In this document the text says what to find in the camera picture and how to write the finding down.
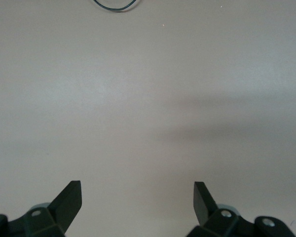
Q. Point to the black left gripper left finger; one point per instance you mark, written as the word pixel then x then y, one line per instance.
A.
pixel 47 217

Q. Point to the brown paper table cover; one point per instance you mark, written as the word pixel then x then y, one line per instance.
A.
pixel 138 98

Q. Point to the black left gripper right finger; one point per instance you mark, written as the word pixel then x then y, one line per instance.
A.
pixel 224 222

